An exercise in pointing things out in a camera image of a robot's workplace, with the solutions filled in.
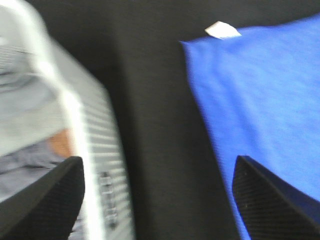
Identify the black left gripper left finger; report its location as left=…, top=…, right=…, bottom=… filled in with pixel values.
left=0, top=156, right=85, bottom=240

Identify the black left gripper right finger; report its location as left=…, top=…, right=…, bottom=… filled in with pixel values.
left=232, top=155, right=320, bottom=240

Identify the blue microfibre towel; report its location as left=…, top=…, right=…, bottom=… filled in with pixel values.
left=182, top=14, right=320, bottom=240

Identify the grey perforated laundry basket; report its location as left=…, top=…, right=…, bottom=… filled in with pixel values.
left=0, top=0, right=136, bottom=240

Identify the grey cloth in basket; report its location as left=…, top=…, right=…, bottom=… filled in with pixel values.
left=0, top=44, right=73, bottom=201

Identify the black table cloth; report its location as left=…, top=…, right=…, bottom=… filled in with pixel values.
left=31, top=0, right=320, bottom=240

